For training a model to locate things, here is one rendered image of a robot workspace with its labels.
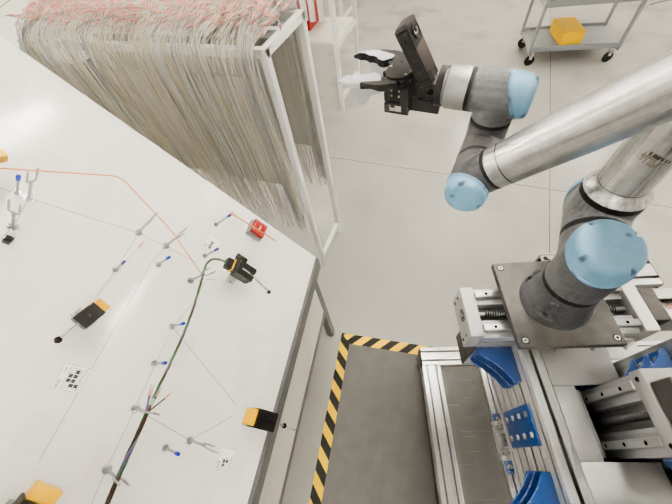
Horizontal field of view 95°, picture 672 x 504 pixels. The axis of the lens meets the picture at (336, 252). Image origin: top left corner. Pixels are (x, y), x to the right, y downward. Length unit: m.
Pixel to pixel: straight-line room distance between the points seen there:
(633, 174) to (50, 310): 1.15
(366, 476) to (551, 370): 1.20
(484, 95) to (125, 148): 0.88
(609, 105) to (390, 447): 1.69
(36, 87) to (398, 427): 1.90
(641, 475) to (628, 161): 0.62
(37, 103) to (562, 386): 1.39
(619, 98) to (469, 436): 1.47
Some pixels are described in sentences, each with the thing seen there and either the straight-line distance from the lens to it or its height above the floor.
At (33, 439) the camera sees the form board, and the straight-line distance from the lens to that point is 0.89.
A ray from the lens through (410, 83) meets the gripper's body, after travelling 0.70.
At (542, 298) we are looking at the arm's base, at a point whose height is 1.22.
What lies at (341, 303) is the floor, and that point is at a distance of 2.10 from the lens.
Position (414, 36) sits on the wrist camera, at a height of 1.65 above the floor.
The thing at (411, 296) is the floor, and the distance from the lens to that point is 2.12.
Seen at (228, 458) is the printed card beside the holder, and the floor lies 0.95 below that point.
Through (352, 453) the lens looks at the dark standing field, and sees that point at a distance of 1.90.
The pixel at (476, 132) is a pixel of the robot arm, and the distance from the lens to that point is 0.70.
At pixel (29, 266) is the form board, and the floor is 1.43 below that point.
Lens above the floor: 1.89
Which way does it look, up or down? 55 degrees down
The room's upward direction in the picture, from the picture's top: 12 degrees counter-clockwise
